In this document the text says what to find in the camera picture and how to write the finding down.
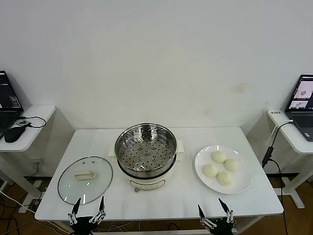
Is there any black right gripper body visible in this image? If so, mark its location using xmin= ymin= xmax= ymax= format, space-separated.
xmin=207 ymin=218 xmax=237 ymax=235

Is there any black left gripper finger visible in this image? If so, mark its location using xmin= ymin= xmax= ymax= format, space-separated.
xmin=89 ymin=195 xmax=107 ymax=224
xmin=67 ymin=197 xmax=82 ymax=225

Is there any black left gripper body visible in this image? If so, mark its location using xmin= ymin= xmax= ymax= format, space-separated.
xmin=72 ymin=216 xmax=101 ymax=235

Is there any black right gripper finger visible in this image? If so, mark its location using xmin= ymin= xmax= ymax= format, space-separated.
xmin=218 ymin=198 xmax=234 ymax=223
xmin=197 ymin=204 xmax=214 ymax=229

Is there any white steamed baozi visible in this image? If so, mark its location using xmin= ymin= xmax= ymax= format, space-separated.
xmin=211 ymin=150 xmax=227 ymax=164
xmin=224 ymin=158 xmax=240 ymax=172
xmin=202 ymin=164 xmax=219 ymax=178
xmin=217 ymin=171 xmax=234 ymax=187

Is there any perforated steel steamer basket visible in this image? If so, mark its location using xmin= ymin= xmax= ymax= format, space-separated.
xmin=114 ymin=122 xmax=177 ymax=179

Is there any round white plate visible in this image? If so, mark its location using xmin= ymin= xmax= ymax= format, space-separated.
xmin=194 ymin=145 xmax=253 ymax=195

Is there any round glass pot lid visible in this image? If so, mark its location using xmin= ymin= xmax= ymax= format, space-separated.
xmin=57 ymin=156 xmax=113 ymax=205

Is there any white floor power strip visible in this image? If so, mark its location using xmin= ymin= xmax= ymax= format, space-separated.
xmin=19 ymin=200 xmax=41 ymax=213

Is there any white electric cooking pot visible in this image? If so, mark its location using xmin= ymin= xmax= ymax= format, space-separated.
xmin=108 ymin=139 xmax=185 ymax=193

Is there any white side table grey laptop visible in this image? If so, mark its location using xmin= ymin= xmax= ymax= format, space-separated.
xmin=266 ymin=109 xmax=313 ymax=209

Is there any black computer mouse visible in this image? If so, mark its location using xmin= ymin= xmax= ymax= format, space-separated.
xmin=4 ymin=126 xmax=26 ymax=143

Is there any small black usb hub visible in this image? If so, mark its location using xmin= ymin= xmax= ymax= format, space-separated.
xmin=12 ymin=119 xmax=32 ymax=128

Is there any white side table with mouse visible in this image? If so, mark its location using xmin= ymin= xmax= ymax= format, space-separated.
xmin=0 ymin=105 xmax=56 ymax=200

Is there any grey laptop pink screen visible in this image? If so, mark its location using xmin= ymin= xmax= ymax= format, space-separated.
xmin=285 ymin=74 xmax=313 ymax=142

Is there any black laptop dark screen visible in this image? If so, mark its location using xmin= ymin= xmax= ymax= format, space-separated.
xmin=0 ymin=70 xmax=24 ymax=139

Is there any white main table frame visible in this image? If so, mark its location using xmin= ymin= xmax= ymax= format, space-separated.
xmin=88 ymin=216 xmax=260 ymax=235

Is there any black cable with adapter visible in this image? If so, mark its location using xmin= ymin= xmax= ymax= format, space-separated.
xmin=261 ymin=121 xmax=294 ymax=235

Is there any white hanging cable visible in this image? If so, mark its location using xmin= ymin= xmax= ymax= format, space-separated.
xmin=268 ymin=119 xmax=294 ymax=146

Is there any thin black hub cable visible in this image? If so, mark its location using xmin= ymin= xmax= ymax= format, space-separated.
xmin=16 ymin=115 xmax=47 ymax=128

